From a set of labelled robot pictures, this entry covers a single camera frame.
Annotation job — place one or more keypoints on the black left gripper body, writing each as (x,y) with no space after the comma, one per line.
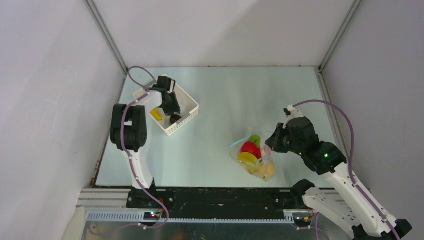
(172,106)

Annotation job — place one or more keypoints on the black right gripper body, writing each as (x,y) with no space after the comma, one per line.
(276,140)

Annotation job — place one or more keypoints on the green star fruit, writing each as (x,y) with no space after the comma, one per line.
(256,139)

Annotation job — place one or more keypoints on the clear zip bag blue zipper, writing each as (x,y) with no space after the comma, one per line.
(234,149)

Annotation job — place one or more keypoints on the red round fruit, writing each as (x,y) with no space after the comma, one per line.
(249,147)

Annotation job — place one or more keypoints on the yellow green fruit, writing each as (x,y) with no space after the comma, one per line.
(247,159)

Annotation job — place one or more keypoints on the dark purple fruit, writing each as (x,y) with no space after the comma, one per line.
(174,118)

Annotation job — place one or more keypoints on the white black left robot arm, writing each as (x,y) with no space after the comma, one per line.
(128,129)

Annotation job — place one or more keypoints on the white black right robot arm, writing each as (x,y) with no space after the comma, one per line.
(362,217)

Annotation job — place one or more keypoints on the yellow banana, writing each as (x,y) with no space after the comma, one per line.
(156,115)

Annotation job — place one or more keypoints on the white perforated plastic basket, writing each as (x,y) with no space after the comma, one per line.
(150,98)

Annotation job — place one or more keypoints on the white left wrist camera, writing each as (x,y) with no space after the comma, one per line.
(172,85)

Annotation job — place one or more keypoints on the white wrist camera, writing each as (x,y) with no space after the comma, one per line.
(172,85)
(291,113)

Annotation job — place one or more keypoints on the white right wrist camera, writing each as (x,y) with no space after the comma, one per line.
(291,113)

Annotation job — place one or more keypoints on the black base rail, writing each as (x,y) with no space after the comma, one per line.
(217,203)

